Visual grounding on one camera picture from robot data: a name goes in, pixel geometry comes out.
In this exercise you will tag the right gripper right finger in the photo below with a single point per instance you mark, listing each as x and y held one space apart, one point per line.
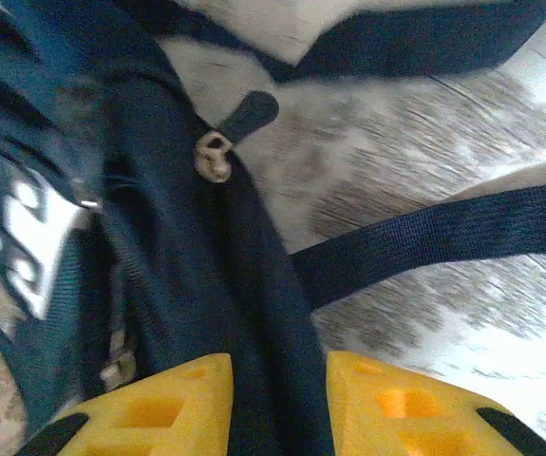
396 418

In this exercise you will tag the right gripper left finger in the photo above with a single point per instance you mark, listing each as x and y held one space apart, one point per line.
158 413

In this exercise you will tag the navy blue backpack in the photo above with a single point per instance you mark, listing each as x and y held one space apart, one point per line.
182 261

